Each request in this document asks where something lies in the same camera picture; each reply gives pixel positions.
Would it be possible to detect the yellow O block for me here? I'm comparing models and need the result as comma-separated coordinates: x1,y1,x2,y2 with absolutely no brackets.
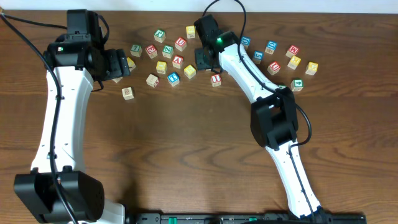
156,61,167,74

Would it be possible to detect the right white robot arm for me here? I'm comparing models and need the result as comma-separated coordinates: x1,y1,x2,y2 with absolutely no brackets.
194,14,322,222

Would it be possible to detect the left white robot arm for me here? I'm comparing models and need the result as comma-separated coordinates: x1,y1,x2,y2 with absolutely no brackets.
14,9,131,223

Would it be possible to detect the yellow K block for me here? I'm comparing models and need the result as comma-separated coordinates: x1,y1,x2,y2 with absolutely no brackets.
127,57,136,72

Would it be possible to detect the green V block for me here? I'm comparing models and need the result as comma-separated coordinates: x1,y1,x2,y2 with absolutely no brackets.
112,77,123,83

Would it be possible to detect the yellow S block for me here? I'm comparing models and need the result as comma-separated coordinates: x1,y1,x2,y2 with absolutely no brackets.
184,65,197,79

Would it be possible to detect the red I block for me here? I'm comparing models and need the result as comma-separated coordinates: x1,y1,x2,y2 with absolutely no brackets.
211,73,222,87

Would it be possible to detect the red A block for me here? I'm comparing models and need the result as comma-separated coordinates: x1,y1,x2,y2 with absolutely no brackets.
172,55,183,69

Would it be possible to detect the red U block left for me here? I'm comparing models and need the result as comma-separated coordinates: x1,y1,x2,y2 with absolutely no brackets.
175,37,187,52

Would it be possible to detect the red u block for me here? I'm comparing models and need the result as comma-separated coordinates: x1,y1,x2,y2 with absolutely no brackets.
175,37,187,52
267,61,280,75

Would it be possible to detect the wood picture block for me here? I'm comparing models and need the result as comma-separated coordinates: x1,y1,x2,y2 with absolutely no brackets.
122,87,134,100

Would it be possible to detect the yellow block top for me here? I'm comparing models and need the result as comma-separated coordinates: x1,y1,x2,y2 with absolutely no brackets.
186,26,196,39

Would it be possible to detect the blue T block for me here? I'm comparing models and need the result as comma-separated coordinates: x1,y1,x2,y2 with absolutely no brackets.
167,72,180,86

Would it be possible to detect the plain wood red-side block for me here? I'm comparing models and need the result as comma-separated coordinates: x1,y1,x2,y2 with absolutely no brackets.
146,74,159,88

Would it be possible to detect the red E block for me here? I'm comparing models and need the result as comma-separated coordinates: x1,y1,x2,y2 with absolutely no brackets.
146,44,158,58

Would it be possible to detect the green Z block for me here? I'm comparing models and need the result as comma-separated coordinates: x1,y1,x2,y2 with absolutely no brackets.
162,45,174,58

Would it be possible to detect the blue D block left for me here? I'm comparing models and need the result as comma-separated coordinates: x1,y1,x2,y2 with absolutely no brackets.
241,36,251,50

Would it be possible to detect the blue d block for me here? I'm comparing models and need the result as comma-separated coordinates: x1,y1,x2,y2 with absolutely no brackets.
241,36,251,50
265,40,277,55

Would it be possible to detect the green J block top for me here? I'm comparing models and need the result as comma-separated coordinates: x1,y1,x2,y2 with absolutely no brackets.
154,29,166,43

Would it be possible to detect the blue 5 block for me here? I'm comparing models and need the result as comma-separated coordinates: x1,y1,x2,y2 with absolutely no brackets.
252,50,264,64

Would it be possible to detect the blue D block right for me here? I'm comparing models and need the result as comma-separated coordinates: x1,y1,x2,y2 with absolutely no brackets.
265,40,277,55

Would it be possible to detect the red U block right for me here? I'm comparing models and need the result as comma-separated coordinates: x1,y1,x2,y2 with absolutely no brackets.
267,61,280,75

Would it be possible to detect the red M block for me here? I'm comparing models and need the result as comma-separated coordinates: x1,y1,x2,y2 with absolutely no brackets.
285,45,299,58

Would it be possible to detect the yellow Y block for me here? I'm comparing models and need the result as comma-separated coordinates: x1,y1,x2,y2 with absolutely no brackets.
287,55,301,70

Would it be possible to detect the green 4 block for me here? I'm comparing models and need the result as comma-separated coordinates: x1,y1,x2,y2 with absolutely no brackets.
290,79,304,91

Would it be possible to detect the yellow G block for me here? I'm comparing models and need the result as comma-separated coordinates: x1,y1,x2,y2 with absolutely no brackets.
305,62,318,75

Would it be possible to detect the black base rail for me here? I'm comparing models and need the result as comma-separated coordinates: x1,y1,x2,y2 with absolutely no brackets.
124,213,367,224

